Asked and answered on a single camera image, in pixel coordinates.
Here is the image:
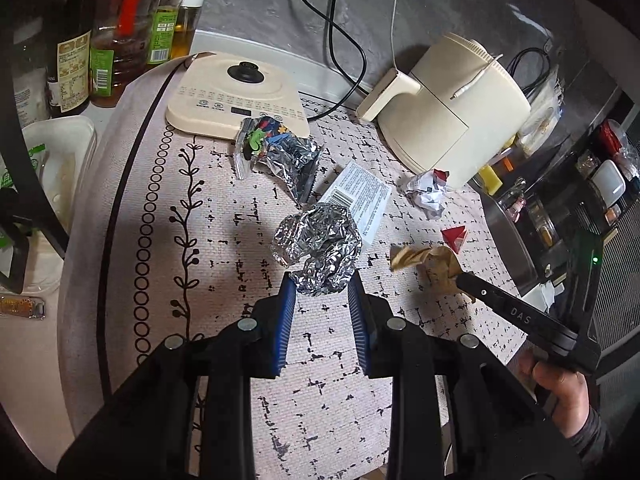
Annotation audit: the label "small pink bottle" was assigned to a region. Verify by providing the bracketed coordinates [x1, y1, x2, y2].
[505, 177, 530, 223]

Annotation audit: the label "white label packet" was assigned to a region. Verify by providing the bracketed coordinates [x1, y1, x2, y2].
[317, 162, 394, 251]

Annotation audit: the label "oil bottle red handle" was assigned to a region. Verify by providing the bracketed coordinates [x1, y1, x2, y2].
[89, 0, 167, 109]

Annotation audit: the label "crumpled white paper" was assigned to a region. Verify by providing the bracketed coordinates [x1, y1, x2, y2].
[399, 168, 454, 219]

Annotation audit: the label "small red packet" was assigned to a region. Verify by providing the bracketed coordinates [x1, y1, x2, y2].
[440, 226, 471, 253]

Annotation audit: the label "printed foil wrapper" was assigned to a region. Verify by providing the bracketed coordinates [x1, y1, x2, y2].
[234, 115, 327, 204]

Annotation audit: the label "black dish rack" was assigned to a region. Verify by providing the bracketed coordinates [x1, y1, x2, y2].
[529, 67, 640, 283]

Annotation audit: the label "cream air fryer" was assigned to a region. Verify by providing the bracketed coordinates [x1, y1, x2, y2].
[355, 32, 532, 191]

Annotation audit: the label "hanging black cable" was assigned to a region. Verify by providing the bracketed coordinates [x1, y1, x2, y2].
[509, 47, 552, 92]

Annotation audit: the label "hanging plastic bags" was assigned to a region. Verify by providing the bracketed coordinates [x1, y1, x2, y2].
[517, 66, 567, 157]

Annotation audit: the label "yellow sponge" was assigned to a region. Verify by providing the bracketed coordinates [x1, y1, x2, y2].
[477, 164, 504, 196]

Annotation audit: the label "dark sauce bottle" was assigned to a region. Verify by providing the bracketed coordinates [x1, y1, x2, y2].
[44, 0, 94, 120]

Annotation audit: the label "person's right hand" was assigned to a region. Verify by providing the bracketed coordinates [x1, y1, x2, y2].
[517, 347, 594, 439]

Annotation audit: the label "brown paper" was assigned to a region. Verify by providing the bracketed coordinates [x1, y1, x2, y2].
[389, 245, 462, 292]

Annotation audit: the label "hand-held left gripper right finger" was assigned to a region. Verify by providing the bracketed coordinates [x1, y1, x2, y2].
[347, 269, 586, 480]

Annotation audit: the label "black metal frame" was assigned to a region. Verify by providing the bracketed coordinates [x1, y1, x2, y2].
[0, 0, 69, 295]

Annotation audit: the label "white plastic container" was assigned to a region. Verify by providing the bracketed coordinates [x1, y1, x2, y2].
[592, 159, 627, 207]

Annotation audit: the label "foil ball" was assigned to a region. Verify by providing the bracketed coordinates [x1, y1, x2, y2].
[271, 203, 364, 296]

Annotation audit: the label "cream induction cooker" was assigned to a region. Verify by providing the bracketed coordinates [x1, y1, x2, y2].
[165, 51, 312, 141]

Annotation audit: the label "clear plastic container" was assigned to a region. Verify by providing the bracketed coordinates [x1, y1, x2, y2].
[21, 114, 99, 292]

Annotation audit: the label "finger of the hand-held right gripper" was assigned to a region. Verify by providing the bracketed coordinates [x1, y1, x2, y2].
[452, 270, 581, 357]

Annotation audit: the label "steel sink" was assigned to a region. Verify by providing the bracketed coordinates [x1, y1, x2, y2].
[481, 179, 557, 297]

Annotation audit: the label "person's right forearm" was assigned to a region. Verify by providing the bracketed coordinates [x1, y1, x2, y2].
[565, 404, 617, 477]

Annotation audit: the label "red plastic bag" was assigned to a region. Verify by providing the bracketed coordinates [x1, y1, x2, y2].
[597, 119, 625, 155]

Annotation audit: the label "green label bottle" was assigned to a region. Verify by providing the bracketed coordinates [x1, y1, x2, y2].
[147, 0, 184, 67]

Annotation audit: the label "black power cable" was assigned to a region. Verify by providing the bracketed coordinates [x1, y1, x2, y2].
[292, 0, 369, 124]

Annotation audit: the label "small oil bottle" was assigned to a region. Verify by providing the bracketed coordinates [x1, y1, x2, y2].
[172, 4, 202, 62]

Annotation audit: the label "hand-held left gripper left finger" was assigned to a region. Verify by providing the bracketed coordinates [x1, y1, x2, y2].
[57, 271, 297, 480]

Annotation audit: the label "white power cable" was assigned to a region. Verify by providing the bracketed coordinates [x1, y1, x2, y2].
[389, 0, 404, 72]

